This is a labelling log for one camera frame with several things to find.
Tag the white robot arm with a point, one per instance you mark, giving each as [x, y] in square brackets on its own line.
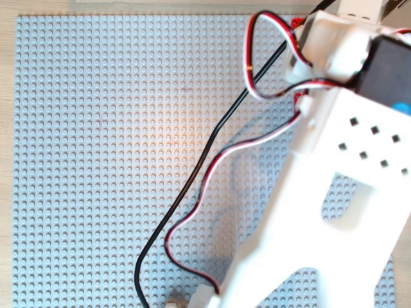
[305, 208]

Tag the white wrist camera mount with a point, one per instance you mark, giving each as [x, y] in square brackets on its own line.
[359, 9]

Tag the brown cardboard box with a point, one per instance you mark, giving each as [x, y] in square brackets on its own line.
[396, 6]

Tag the white flat strip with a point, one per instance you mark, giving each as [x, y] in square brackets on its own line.
[192, 1]

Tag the grey Lego baseplate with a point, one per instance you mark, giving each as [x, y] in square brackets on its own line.
[96, 128]

